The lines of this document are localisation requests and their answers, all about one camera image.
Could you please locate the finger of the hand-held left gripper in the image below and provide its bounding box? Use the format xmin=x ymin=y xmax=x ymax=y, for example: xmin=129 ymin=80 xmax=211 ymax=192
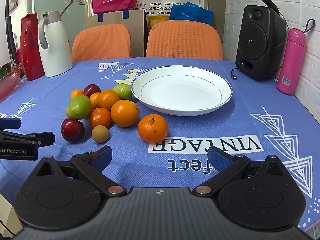
xmin=0 ymin=118 xmax=22 ymax=130
xmin=0 ymin=130 xmax=56 ymax=146

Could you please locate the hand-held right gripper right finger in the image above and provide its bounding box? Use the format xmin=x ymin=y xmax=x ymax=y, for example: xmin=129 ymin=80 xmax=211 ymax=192
xmin=193 ymin=146 xmax=288 ymax=197

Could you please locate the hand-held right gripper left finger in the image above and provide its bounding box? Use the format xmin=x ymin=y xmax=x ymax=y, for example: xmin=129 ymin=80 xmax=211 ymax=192
xmin=32 ymin=145 xmax=127 ymax=197

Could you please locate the dark red plum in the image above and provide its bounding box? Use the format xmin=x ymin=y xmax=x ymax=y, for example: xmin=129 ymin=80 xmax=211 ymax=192
xmin=83 ymin=84 xmax=101 ymax=98
xmin=61 ymin=118 xmax=85 ymax=143

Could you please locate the orange mandarin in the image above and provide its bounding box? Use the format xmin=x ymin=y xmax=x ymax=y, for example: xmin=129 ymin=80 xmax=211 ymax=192
xmin=89 ymin=108 xmax=112 ymax=129
xmin=89 ymin=92 xmax=101 ymax=110
xmin=138 ymin=114 xmax=169 ymax=144
xmin=97 ymin=90 xmax=120 ymax=112

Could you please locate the green jujube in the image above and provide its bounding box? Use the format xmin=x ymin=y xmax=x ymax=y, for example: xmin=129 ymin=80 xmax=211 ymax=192
xmin=112 ymin=83 xmax=132 ymax=101
xmin=68 ymin=95 xmax=92 ymax=120

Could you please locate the large orange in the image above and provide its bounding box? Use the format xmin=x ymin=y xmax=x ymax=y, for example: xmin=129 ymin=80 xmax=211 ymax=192
xmin=110 ymin=100 xmax=140 ymax=128

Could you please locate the white plate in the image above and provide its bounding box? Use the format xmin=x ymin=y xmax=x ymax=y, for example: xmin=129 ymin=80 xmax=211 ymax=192
xmin=131 ymin=66 xmax=233 ymax=117

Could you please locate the pink glass bowl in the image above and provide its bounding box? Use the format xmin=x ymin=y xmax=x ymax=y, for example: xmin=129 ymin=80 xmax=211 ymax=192
xmin=0 ymin=63 xmax=23 ymax=101

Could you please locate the green yellow patterned object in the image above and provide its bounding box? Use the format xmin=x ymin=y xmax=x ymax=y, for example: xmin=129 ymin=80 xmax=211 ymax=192
xmin=0 ymin=64 xmax=12 ymax=77

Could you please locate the blue printed tablecloth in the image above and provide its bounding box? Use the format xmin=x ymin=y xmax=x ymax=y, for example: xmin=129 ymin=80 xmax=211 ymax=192
xmin=0 ymin=56 xmax=319 ymax=239

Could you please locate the red thermos jug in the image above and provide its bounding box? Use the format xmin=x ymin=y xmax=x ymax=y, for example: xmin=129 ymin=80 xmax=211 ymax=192
xmin=19 ymin=13 xmax=46 ymax=81

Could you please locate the white thermos jug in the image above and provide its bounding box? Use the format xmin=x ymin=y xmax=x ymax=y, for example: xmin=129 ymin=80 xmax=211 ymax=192
xmin=37 ymin=10 xmax=73 ymax=78

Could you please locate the black pole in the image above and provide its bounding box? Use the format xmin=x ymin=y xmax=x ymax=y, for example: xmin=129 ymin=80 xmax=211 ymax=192
xmin=5 ymin=0 xmax=19 ymax=64

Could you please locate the orange chair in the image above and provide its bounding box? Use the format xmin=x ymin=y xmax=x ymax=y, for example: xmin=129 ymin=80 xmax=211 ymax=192
xmin=71 ymin=23 xmax=132 ymax=63
xmin=145 ymin=20 xmax=224 ymax=61

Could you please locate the pink bottle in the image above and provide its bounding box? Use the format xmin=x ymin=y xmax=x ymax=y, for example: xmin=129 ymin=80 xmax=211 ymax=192
xmin=276 ymin=19 xmax=316 ymax=96

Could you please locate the black speaker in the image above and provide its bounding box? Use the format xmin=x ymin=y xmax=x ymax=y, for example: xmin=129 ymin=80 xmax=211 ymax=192
xmin=235 ymin=4 xmax=287 ymax=82

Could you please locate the brown paper bag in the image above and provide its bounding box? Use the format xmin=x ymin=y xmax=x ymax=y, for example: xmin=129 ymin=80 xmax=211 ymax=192
xmin=87 ymin=9 xmax=148 ymax=58

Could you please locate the yellow packet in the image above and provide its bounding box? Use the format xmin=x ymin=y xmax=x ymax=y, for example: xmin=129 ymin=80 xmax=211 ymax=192
xmin=146 ymin=14 xmax=171 ymax=32

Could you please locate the blue bag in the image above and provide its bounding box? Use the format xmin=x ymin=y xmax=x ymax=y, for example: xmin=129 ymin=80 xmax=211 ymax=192
xmin=168 ymin=2 xmax=215 ymax=27

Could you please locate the black cable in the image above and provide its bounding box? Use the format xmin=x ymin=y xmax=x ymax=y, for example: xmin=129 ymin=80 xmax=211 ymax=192
xmin=230 ymin=67 xmax=244 ymax=81

